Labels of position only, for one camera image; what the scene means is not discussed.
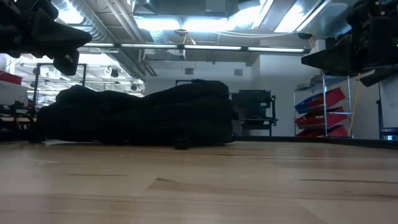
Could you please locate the black overhead building beam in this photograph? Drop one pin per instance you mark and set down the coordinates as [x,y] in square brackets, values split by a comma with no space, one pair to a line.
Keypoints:
[379,76]

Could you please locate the black backpack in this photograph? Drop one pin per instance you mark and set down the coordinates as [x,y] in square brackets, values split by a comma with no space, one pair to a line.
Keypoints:
[140,118]

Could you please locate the background robot table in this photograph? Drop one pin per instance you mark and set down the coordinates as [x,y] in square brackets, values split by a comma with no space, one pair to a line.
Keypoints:
[15,119]

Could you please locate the black ceiling camera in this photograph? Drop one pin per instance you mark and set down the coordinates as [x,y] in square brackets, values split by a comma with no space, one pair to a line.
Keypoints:
[304,35]

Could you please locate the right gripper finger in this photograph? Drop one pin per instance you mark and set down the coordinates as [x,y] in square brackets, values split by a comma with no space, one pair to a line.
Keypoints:
[335,57]

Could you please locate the black metal table frame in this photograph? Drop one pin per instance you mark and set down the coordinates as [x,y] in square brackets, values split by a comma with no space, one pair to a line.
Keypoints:
[342,141]

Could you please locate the black equipment cart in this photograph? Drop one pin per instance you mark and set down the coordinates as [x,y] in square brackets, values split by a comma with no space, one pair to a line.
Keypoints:
[258,105]

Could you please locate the grey wall vent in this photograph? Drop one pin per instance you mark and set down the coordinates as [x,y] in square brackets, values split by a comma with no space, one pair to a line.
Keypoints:
[238,72]
[189,71]

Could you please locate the red box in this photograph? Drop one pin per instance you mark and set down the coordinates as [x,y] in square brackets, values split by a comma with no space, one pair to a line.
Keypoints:
[9,77]

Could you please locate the white box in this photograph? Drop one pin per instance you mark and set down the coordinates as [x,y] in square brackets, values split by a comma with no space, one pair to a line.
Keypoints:
[12,93]

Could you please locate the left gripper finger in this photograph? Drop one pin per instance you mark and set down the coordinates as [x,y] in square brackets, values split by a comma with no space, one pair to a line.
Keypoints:
[66,63]
[59,37]

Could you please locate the metal rack with red trays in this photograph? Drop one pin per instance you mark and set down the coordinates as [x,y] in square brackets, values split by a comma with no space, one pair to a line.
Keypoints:
[323,102]

